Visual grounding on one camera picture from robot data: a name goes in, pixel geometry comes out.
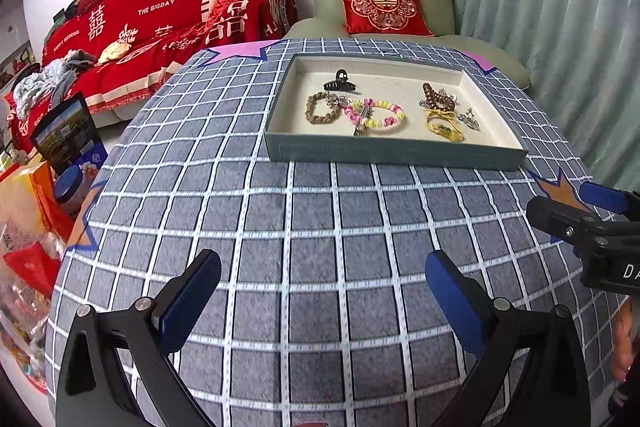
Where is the silver pendant keychain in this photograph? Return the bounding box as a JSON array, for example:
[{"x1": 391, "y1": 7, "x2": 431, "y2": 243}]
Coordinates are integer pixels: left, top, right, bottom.
[{"x1": 457, "y1": 108, "x2": 480, "y2": 131}]

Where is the yellow flower hair tie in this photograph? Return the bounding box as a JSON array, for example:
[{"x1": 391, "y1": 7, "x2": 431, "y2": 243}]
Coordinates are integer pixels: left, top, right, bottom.
[{"x1": 424, "y1": 108, "x2": 467, "y2": 144}]

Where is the brown spiral hair tie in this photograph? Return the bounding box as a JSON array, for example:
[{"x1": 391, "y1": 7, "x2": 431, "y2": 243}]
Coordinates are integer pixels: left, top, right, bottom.
[{"x1": 418, "y1": 81, "x2": 458, "y2": 113}]

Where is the pastel flower bead bracelet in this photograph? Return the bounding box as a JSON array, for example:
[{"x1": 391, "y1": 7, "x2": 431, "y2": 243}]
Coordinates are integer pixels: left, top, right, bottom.
[{"x1": 342, "y1": 96, "x2": 407, "y2": 132}]

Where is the black hair claw clip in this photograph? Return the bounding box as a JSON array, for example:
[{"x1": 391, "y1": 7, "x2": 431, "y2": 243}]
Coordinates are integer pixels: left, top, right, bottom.
[{"x1": 323, "y1": 69, "x2": 357, "y2": 93}]

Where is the green jewelry tray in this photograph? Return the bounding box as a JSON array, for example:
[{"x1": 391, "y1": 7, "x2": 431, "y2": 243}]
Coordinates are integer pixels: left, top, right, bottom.
[{"x1": 265, "y1": 54, "x2": 527, "y2": 171}]

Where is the person right hand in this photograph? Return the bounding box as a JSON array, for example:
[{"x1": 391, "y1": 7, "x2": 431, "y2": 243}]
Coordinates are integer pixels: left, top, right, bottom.
[{"x1": 611, "y1": 298, "x2": 636, "y2": 381}]

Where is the grey checkered tablecloth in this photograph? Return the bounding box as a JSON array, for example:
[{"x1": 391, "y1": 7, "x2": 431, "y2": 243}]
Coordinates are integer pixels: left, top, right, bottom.
[{"x1": 46, "y1": 39, "x2": 622, "y2": 426}]

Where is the red plastic bag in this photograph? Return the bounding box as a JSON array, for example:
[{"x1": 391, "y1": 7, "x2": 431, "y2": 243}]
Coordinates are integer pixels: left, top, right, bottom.
[{"x1": 3, "y1": 242, "x2": 61, "y2": 299}]

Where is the blue lid jar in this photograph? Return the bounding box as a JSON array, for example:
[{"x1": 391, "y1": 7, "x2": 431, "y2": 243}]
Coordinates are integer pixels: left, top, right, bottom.
[{"x1": 53, "y1": 162, "x2": 99, "y2": 216}]

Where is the orange gift box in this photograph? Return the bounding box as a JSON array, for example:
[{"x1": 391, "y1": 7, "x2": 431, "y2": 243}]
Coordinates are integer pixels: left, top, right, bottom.
[{"x1": 0, "y1": 161, "x2": 74, "y2": 243}]

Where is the landscape photo box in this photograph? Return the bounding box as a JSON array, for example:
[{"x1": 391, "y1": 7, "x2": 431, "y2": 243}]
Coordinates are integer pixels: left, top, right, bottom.
[{"x1": 29, "y1": 93, "x2": 107, "y2": 176}]

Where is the green curtain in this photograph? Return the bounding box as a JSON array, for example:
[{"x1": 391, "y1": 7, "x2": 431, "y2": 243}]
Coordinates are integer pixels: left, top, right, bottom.
[{"x1": 454, "y1": 0, "x2": 639, "y2": 190}]

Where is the grey clothes pile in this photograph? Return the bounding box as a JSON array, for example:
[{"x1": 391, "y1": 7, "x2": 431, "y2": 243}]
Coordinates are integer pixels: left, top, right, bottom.
[{"x1": 13, "y1": 50, "x2": 96, "y2": 120}]

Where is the red embroidered cushion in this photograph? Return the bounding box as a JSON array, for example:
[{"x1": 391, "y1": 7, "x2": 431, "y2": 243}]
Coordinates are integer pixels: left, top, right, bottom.
[{"x1": 342, "y1": 0, "x2": 433, "y2": 37}]

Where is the red wedding bed cover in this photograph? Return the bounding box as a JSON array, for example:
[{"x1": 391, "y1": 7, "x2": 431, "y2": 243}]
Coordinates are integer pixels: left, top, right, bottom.
[{"x1": 6, "y1": 0, "x2": 300, "y2": 153}]

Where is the brown beaded bracelet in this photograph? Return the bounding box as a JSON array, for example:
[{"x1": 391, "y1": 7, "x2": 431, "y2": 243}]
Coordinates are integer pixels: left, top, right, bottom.
[{"x1": 304, "y1": 90, "x2": 344, "y2": 126}]

